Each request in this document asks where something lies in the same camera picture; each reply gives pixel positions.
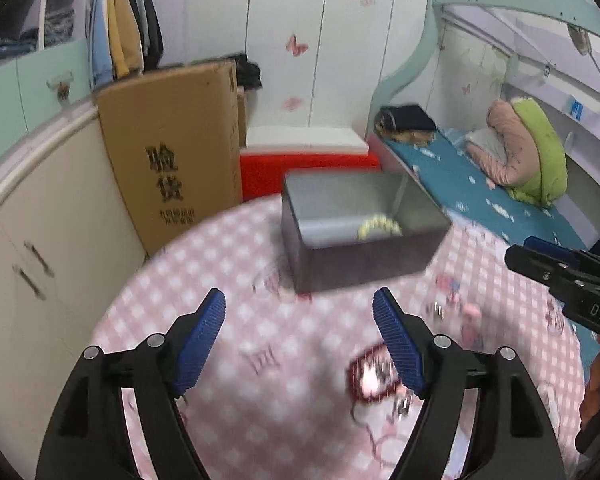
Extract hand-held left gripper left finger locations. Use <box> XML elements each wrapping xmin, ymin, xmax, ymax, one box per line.
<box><xmin>35</xmin><ymin>287</ymin><xmax>227</xmax><ymax>480</ymax></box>

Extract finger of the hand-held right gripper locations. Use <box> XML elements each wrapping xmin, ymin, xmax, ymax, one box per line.
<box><xmin>524</xmin><ymin>236</ymin><xmax>598</xmax><ymax>266</ymax></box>
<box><xmin>505</xmin><ymin>245</ymin><xmax>600</xmax><ymax>302</ymax></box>

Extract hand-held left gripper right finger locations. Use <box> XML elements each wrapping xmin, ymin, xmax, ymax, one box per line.
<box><xmin>372</xmin><ymin>287</ymin><xmax>566</xmax><ymax>480</ymax></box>

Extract grey metal tin box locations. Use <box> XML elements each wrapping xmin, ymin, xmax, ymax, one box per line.
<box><xmin>281</xmin><ymin>170</ymin><xmax>452</xmax><ymax>295</ymax></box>

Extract pale beaded bracelet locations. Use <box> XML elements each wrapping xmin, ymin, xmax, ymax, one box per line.
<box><xmin>356</xmin><ymin>215</ymin><xmax>402</xmax><ymax>241</ymax></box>

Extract person's right hand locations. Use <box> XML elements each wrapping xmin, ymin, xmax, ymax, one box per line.
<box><xmin>577</xmin><ymin>342</ymin><xmax>600</xmax><ymax>433</ymax></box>

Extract pink green plush pillow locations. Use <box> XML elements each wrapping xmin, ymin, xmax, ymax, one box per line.
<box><xmin>465</xmin><ymin>96</ymin><xmax>569</xmax><ymax>207</ymax></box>

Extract pink checked tablecloth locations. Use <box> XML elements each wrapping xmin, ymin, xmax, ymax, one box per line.
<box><xmin>87</xmin><ymin>195</ymin><xmax>593</xmax><ymax>480</ymax></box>

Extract blue printed bed sheet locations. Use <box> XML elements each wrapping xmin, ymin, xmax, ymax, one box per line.
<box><xmin>380</xmin><ymin>127</ymin><xmax>600</xmax><ymax>376</ymax></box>

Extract white pillow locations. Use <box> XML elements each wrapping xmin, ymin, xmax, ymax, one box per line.
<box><xmin>467</xmin><ymin>127</ymin><xmax>506</xmax><ymax>159</ymax></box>

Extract folded brown clothes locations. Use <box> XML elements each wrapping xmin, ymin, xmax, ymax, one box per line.
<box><xmin>375</xmin><ymin>127</ymin><xmax>437</xmax><ymax>147</ymax></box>

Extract cream cabinet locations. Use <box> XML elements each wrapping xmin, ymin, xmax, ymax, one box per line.
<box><xmin>0</xmin><ymin>100</ymin><xmax>148</xmax><ymax>461</ymax></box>

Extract large cardboard box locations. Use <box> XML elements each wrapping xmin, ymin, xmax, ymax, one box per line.
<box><xmin>96</xmin><ymin>61</ymin><xmax>243</xmax><ymax>258</ymax></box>

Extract folded dark clothes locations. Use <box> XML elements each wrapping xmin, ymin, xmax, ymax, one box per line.
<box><xmin>380</xmin><ymin>104</ymin><xmax>437</xmax><ymax>133</ymax></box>

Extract red storage box white lid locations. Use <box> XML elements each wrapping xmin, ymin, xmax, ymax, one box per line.
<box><xmin>239</xmin><ymin>125</ymin><xmax>381</xmax><ymax>204</ymax></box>

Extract clip lamp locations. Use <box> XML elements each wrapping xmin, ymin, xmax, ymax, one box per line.
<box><xmin>566</xmin><ymin>22</ymin><xmax>595</xmax><ymax>57</ymax></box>

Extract teal drawer cabinet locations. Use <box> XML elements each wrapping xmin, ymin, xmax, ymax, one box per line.
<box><xmin>0</xmin><ymin>37</ymin><xmax>95</xmax><ymax>161</ymax></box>

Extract dark hanging jacket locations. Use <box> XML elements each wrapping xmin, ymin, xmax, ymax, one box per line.
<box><xmin>122</xmin><ymin>0</ymin><xmax>164</xmax><ymax>72</ymax></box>

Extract light blue hanging shirt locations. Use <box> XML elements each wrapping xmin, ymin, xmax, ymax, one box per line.
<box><xmin>87</xmin><ymin>0</ymin><xmax>115</xmax><ymax>87</ymax></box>

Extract mustard hanging jacket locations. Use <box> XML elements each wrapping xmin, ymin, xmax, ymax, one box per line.
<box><xmin>106</xmin><ymin>0</ymin><xmax>145</xmax><ymax>80</ymax></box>

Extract white wardrobe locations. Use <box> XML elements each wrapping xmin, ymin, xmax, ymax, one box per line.
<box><xmin>182</xmin><ymin>0</ymin><xmax>431</xmax><ymax>130</ymax></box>

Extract folded jeans stack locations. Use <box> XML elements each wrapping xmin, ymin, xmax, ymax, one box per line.
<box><xmin>0</xmin><ymin>9</ymin><xmax>77</xmax><ymax>62</ymax></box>

